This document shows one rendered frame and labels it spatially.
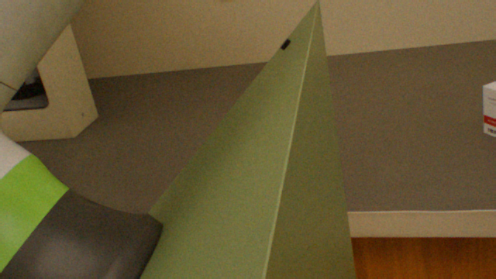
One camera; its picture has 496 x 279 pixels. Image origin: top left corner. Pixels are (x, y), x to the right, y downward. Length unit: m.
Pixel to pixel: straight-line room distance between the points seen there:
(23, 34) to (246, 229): 0.21
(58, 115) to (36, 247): 0.95
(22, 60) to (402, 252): 0.64
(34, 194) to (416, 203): 0.57
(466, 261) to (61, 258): 0.65
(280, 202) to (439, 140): 0.81
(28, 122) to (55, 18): 0.97
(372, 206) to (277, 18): 0.77
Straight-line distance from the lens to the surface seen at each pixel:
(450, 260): 0.88
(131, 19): 1.62
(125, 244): 0.34
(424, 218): 0.81
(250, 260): 0.16
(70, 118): 1.28
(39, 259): 0.33
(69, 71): 1.29
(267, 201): 0.19
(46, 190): 0.36
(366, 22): 1.46
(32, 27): 0.36
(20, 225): 0.34
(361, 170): 0.91
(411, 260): 0.88
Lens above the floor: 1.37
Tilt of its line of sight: 24 degrees down
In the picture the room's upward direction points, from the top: 11 degrees counter-clockwise
